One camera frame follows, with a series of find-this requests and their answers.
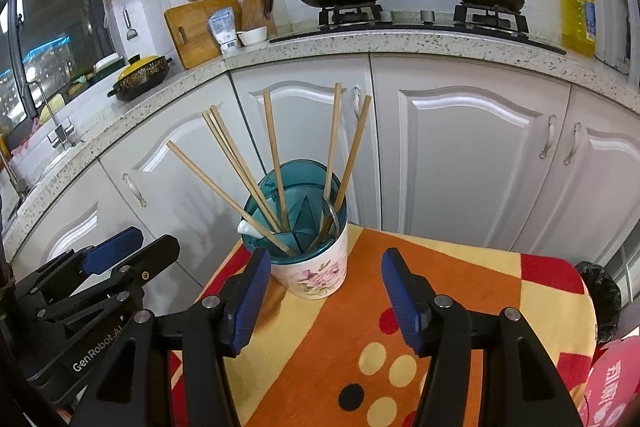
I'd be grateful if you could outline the yellow oil bottle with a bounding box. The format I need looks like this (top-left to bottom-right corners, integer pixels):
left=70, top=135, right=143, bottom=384
left=560, top=0, right=597, bottom=58

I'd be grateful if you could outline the yellow red orange printed blanket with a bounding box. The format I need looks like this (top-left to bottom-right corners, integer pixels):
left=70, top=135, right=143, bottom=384
left=167, top=222, right=598, bottom=427

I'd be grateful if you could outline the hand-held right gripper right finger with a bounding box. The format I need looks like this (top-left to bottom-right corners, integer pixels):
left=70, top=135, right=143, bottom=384
left=381, top=248, right=586, bottom=427

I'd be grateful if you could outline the metal sink faucet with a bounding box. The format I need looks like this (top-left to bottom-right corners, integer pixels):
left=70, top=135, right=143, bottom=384
left=22, top=79, right=76, bottom=152

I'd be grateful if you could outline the metal spoon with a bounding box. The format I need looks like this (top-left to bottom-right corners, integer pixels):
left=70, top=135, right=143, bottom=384
left=306, top=196, right=342, bottom=254

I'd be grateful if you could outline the black gas stove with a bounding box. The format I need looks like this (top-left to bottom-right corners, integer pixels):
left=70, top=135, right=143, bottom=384
left=270, top=4, right=568, bottom=55

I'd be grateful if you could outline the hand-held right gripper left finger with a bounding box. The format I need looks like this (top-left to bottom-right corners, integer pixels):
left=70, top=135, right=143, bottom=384
left=67, top=247, right=273, bottom=427

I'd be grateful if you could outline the yellow sponge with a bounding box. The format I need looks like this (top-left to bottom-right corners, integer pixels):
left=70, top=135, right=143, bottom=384
left=37, top=99, right=66, bottom=122

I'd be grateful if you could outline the yellow black casserole pot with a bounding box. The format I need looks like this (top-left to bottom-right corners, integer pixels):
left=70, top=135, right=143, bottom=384
left=106, top=53, right=173, bottom=102

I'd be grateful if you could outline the wooden cutting board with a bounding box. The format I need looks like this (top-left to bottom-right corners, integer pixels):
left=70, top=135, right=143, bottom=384
left=164, top=0, right=243, bottom=71

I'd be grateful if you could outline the floral white utensil holder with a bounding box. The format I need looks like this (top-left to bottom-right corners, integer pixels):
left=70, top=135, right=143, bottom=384
left=237, top=159, right=349, bottom=301

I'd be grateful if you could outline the wooden knife block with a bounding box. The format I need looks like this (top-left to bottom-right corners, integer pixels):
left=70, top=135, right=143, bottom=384
left=239, top=0, right=278, bottom=38

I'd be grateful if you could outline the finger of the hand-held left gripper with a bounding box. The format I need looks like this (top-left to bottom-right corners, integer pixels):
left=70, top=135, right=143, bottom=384
left=12, top=227, right=146, bottom=308
left=35, top=234, right=182, bottom=325

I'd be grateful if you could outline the white plastic container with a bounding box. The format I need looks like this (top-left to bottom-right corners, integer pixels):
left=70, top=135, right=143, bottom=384
left=92, top=54, right=126, bottom=75

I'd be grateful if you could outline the white bowl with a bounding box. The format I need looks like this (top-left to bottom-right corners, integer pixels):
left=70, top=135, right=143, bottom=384
left=236, top=26, right=269, bottom=48

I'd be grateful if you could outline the kitchen window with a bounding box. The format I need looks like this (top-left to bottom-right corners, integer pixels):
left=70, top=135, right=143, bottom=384
left=0, top=0, right=108, bottom=142

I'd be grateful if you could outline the black power cable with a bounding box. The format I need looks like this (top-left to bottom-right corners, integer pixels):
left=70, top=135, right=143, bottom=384
left=595, top=49, right=632, bottom=75

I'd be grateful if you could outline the black trash bag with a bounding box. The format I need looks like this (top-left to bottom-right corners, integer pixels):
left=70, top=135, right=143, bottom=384
left=574, top=259, right=623, bottom=348

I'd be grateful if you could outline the metal peeler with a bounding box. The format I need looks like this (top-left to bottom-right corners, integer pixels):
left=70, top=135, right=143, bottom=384
left=122, top=4, right=141, bottom=42

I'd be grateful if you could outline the blue white plastic packet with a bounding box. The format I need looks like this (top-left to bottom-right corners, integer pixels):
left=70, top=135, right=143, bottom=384
left=207, top=7, right=240, bottom=58

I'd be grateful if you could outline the red printed bag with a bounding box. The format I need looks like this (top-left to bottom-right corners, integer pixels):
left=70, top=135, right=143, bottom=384
left=575, top=334, right=640, bottom=427

